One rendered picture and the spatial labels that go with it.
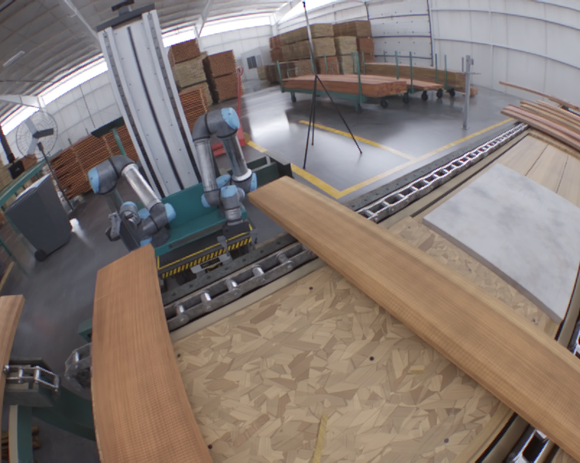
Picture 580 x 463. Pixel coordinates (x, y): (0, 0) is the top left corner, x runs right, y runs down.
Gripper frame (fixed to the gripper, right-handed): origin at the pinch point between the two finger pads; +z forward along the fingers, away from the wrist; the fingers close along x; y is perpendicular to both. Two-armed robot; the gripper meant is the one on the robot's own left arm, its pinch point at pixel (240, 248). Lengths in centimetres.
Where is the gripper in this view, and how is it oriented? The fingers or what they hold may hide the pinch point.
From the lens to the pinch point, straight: 125.9
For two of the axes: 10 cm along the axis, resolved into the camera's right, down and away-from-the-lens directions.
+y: 2.5, 2.0, -9.5
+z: 1.5, 9.6, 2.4
